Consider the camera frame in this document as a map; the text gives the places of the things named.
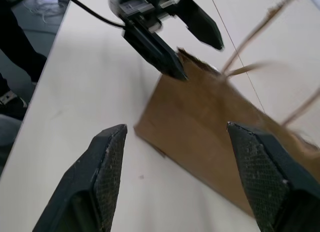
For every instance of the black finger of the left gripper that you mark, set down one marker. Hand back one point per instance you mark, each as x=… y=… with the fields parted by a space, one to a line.
x=200 y=24
x=155 y=51

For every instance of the person's dark trouser leg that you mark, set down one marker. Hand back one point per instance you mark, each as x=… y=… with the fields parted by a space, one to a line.
x=17 y=41

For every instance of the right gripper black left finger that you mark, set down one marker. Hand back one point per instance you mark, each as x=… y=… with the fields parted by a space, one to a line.
x=82 y=182

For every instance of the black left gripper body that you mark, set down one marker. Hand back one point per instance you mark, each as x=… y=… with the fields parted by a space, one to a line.
x=140 y=9

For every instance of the black and white shoe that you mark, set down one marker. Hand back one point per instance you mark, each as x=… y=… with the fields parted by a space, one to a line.
x=11 y=101

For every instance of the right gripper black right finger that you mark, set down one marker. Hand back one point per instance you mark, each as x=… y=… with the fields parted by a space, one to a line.
x=275 y=182

